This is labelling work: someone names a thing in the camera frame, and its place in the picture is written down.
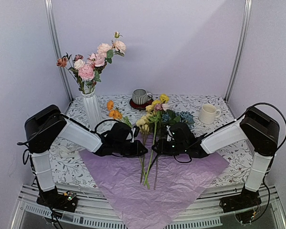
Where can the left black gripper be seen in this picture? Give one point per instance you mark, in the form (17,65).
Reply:
(137,150)

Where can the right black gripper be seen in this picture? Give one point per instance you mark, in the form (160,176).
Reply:
(161,149)

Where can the pale yellow rose stem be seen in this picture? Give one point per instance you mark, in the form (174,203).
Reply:
(145,124)

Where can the purple wrapping paper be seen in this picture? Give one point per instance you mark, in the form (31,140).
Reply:
(173,185)

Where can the white ribbed vase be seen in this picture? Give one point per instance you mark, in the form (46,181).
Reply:
(92,109)

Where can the white printed ribbon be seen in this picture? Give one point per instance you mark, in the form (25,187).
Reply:
(64,152)

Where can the dusty red white flower stem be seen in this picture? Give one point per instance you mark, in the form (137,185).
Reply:
(66,62)

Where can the peach pink rose stem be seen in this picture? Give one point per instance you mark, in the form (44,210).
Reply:
(105,54)

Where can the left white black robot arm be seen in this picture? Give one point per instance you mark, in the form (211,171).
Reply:
(43,128)

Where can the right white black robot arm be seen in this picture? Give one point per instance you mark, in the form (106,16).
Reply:
(258,128)

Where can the blue fabric flower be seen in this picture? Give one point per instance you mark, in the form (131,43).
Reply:
(170,117)

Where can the orange flower stem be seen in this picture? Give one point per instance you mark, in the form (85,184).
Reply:
(115,113)

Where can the mauve pink flower stem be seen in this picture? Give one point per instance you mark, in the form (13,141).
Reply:
(160,126)

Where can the dark red coaster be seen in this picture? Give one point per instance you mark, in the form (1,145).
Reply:
(140,106)

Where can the floral patterned table mat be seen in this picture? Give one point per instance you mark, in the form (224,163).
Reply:
(72,171)

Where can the bright yellow flower stem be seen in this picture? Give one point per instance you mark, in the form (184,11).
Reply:
(159,101)

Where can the cream white mug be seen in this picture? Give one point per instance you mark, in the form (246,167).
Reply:
(208,113)

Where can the striped grey mug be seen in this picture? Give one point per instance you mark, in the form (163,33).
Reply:
(141,96)

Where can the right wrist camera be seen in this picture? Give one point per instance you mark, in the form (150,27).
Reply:
(169,134)

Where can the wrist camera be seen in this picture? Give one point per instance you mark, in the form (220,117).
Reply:
(134,132)
(169,134)

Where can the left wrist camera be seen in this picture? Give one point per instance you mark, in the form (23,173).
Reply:
(134,132)

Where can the aluminium front rail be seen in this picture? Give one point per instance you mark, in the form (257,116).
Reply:
(93,211)

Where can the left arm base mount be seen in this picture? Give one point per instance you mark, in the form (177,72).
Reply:
(52,199)

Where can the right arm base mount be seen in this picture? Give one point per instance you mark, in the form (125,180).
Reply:
(246,199)

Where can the right aluminium frame post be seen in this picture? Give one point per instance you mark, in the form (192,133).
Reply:
(239,50)

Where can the aluminium frame post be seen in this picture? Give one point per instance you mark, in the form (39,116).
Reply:
(56,47)
(239,50)

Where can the left aluminium frame post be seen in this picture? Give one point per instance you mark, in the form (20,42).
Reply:
(56,47)

